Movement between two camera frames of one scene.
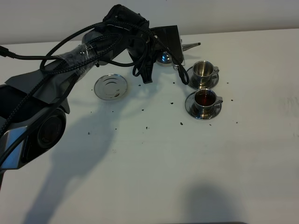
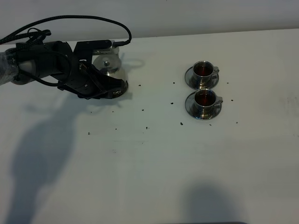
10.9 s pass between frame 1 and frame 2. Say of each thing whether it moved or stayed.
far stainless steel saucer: stayed
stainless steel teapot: moved
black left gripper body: moved
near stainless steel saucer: stayed
